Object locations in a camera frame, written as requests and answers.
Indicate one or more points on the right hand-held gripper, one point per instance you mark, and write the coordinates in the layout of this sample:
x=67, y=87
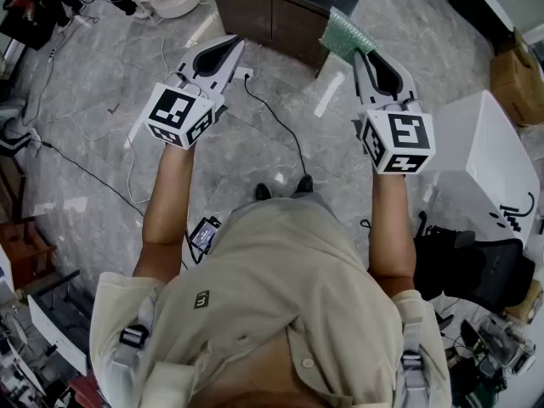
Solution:
x=404, y=138

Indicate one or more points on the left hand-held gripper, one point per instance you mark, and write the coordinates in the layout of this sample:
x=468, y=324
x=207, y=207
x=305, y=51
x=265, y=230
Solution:
x=174, y=113

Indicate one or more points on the green glittery scouring sponge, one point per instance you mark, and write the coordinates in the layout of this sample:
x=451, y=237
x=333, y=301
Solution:
x=344, y=32

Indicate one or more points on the person's left forearm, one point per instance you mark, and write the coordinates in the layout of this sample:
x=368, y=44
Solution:
x=170, y=194

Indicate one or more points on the person's right forearm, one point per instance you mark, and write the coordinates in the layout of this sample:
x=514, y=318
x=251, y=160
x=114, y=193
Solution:
x=391, y=219

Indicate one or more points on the white power strip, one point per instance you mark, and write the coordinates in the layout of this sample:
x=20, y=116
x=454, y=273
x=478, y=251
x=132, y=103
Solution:
x=240, y=72

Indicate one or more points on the dark brown sink cabinet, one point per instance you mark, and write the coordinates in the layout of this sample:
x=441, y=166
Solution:
x=276, y=19

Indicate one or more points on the person's black shoe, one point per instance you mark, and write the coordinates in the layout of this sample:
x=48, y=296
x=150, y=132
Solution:
x=262, y=191
x=304, y=184

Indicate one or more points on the large cardboard box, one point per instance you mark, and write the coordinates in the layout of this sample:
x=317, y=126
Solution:
x=516, y=83

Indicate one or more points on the black device with screen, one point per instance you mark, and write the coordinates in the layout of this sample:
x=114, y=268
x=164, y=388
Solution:
x=204, y=233

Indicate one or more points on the black red bag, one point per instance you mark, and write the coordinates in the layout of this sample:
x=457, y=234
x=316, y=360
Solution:
x=25, y=15

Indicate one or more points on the black office chair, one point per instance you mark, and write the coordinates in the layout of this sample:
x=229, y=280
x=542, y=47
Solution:
x=476, y=270

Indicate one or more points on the person's beige shirt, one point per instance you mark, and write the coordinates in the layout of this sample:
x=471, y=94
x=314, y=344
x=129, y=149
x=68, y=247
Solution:
x=263, y=291

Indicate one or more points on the brown wooden stool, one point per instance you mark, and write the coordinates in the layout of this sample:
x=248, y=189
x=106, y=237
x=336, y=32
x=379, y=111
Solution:
x=25, y=245

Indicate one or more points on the white flat panel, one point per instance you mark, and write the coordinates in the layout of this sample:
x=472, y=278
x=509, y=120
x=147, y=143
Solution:
x=55, y=334

